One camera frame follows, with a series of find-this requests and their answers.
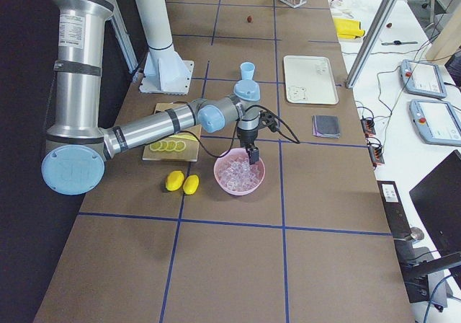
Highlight black laptop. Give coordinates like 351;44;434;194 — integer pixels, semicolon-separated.
410;150;461;255

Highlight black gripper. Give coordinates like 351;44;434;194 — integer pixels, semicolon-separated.
237;109;279;164

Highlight cream bear tray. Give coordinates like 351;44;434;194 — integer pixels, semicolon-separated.
283;56;339;105

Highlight far teach pendant tablet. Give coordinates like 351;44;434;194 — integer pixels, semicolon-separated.
400;59;447;99

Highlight grey folded cloth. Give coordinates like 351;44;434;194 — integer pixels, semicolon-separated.
312;115;341;138

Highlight light blue cup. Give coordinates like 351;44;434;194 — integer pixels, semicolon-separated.
240;61;256;80

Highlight yellow lemon near bowl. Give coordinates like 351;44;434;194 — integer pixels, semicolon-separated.
182;174;200;195

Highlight yellow lemon outer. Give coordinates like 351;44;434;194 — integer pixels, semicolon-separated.
165;170;185;192

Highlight aluminium frame post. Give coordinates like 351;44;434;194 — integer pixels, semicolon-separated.
345;0;397;89

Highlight yellow folded cloth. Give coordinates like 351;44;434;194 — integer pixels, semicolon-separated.
333;17;365;39

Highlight pink bowl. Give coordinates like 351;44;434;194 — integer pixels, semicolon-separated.
213;148;265;196

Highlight lemon slices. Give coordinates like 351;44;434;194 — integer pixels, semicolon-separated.
148;141;187;152

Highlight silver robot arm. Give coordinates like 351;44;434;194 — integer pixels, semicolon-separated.
41;0;279;195

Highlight teach pendant tablet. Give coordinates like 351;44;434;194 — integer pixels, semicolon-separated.
400;59;447;99
409;99;460;146

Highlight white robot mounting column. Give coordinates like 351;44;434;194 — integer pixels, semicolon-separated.
135;0;194;95

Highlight smart watch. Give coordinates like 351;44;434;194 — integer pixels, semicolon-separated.
381;40;418;46

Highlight near teach pendant tablet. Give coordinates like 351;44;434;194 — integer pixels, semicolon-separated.
409;99;460;146

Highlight wooden cutting board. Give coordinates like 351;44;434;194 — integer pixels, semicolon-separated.
142;125;202;162

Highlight pile of clear ice cubes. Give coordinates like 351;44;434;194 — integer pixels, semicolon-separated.
217;156;261;193

